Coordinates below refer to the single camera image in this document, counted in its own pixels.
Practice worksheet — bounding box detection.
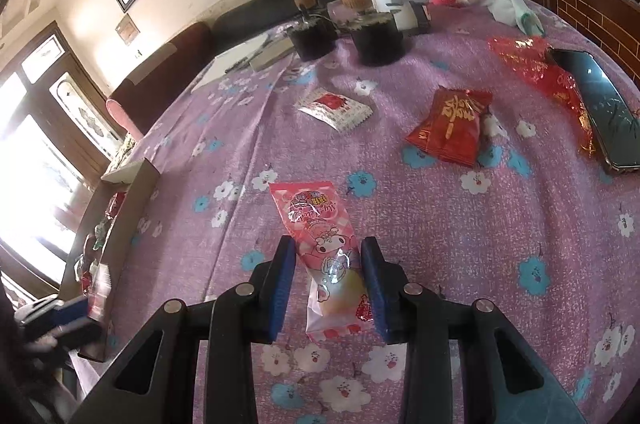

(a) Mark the white red-label snack packet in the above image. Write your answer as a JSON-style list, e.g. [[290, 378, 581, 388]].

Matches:
[[294, 87, 374, 133]]

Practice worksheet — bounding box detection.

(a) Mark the wooden glass door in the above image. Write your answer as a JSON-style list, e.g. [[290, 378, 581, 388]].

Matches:
[[0, 23, 132, 296]]

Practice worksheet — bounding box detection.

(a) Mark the black round container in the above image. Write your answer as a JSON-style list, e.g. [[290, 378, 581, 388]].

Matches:
[[288, 15, 339, 62], [349, 12, 402, 67]]

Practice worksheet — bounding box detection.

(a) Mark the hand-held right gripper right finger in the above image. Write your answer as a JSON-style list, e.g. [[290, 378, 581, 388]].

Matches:
[[360, 235, 586, 424]]

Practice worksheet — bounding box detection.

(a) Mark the large red snack packet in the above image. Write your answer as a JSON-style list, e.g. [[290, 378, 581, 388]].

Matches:
[[405, 85, 494, 168]]

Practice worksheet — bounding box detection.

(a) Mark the shiny red candy packet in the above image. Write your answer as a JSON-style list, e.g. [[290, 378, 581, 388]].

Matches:
[[104, 191, 126, 220]]

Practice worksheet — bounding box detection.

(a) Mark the beige book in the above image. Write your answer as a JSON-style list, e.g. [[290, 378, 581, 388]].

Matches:
[[248, 37, 297, 73]]

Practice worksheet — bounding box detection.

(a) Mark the red printed plastic wrapper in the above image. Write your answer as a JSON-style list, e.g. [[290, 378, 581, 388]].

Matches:
[[488, 35, 597, 156]]

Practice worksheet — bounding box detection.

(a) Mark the small wall plate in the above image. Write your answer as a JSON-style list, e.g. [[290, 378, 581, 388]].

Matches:
[[115, 14, 139, 43]]

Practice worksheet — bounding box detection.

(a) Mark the pink cushion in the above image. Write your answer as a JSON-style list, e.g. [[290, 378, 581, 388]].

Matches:
[[104, 98, 144, 141]]

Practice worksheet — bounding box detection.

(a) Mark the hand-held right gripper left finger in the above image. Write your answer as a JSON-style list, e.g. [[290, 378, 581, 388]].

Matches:
[[70, 235, 298, 424]]

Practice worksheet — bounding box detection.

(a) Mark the black smartphone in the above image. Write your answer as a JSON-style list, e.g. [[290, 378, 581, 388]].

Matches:
[[549, 48, 640, 176]]

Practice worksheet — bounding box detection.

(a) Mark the cardboard box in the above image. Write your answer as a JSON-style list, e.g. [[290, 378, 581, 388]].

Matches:
[[59, 158, 162, 363]]

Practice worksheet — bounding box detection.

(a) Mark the small pink snack packet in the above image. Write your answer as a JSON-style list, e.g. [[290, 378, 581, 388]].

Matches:
[[89, 263, 114, 321]]

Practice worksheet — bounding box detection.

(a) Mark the long pink cartoon snack packet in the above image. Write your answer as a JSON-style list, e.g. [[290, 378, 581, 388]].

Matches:
[[268, 180, 377, 343]]

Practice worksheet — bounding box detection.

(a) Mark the white notebook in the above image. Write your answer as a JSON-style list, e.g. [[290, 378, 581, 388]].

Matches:
[[191, 32, 272, 93]]

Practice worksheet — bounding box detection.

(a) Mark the small white box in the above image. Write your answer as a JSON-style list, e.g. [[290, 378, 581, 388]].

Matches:
[[392, 1, 419, 31]]

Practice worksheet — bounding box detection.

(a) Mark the brown sofa section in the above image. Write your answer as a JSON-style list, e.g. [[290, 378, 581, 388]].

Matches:
[[106, 20, 214, 136]]

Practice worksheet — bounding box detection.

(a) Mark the white and green cloth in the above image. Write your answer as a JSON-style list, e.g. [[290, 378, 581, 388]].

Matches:
[[459, 0, 544, 38]]

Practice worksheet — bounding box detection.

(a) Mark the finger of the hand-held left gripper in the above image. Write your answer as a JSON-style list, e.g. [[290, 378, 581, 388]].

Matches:
[[54, 321, 104, 350], [54, 294, 101, 326]]

